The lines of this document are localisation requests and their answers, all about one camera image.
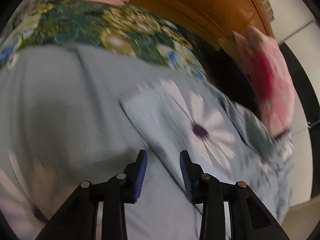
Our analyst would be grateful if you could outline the white and black wardrobe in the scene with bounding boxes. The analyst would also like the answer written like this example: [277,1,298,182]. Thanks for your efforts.
[274,20,316,207]

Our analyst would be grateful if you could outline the yellow-green cloth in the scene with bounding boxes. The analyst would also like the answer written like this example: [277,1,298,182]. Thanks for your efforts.
[219,35,241,55]

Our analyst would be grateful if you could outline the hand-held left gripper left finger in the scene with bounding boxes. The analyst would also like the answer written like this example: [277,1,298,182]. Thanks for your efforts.
[35,150,148,240]

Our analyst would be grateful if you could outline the pink cloud print pillow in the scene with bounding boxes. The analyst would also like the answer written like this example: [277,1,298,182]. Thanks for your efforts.
[234,26,296,137]

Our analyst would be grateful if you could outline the dark cloth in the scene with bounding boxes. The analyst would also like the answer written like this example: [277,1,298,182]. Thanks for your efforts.
[206,46,262,117]

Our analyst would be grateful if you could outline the blue floral duvet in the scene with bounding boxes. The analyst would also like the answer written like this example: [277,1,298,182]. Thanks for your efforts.
[0,45,295,240]

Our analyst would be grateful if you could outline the wooden headboard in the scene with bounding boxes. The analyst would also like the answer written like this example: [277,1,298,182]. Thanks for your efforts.
[54,0,274,53]

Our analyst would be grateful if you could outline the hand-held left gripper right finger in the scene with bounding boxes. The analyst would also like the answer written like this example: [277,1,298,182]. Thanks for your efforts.
[179,150,292,240]

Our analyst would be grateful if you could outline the green floral bedsheet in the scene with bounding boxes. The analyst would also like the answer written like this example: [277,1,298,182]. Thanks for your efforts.
[0,0,209,82]

